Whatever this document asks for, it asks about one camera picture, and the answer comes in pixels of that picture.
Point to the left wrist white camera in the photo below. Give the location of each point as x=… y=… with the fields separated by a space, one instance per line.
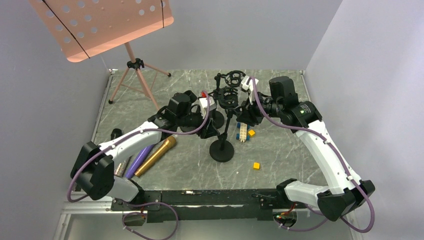
x=206 y=102

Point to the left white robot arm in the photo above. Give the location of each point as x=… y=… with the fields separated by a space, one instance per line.
x=94 y=168

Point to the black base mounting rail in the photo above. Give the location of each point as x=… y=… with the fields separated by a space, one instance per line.
x=214 y=204

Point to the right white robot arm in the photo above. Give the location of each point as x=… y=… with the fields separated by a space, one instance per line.
x=345 y=190

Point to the pink perforated music stand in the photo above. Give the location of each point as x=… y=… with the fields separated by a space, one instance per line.
x=86 y=28

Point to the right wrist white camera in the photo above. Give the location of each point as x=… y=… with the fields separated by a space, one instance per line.
x=247 y=86

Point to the purple microphone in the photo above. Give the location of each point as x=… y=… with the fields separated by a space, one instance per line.
x=138 y=161

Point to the black round-base desk mic stand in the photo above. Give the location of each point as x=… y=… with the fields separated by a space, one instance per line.
x=192 y=96

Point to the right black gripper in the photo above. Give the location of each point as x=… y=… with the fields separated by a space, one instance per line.
x=248 y=114

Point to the toy brick car blue wheels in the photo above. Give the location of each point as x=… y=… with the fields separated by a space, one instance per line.
x=243 y=135

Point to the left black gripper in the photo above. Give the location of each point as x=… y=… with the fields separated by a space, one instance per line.
x=210 y=130

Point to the purple mic black stand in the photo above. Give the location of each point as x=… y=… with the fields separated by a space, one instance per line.
x=227 y=98

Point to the black microphone with orange end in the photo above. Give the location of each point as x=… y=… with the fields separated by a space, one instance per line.
x=116 y=133

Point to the rhinestone silver microphone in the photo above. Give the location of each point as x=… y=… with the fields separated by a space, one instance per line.
x=121 y=168

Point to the gold microphone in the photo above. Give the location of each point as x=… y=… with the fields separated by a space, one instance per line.
x=166 y=145

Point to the yellow cube on table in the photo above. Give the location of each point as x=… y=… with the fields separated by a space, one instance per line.
x=256 y=166

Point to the wrist white camera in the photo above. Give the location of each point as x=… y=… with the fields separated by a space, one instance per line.
x=206 y=102
x=247 y=86

